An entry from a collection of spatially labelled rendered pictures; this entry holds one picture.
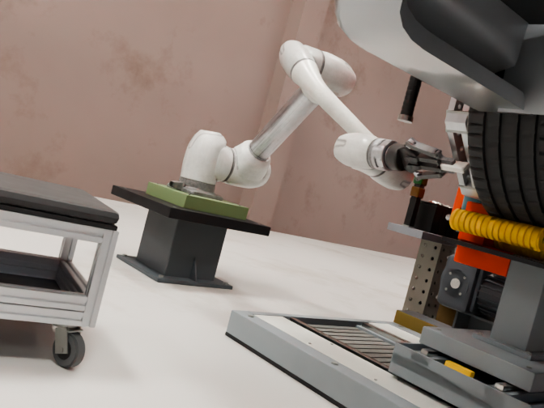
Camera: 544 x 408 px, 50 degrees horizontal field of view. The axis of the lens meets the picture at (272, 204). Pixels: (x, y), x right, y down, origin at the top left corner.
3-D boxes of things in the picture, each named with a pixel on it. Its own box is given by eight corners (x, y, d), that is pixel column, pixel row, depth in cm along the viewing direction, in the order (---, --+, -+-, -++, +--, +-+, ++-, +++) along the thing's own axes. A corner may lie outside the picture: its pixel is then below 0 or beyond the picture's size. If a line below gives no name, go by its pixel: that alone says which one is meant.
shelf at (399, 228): (421, 239, 222) (423, 231, 222) (386, 228, 235) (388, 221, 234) (479, 252, 249) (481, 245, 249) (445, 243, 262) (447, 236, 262)
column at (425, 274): (414, 343, 238) (442, 243, 237) (395, 334, 246) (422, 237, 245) (428, 343, 245) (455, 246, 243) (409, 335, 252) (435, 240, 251)
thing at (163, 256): (95, 252, 253) (112, 184, 252) (191, 264, 286) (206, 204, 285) (150, 286, 216) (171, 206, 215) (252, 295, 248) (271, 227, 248)
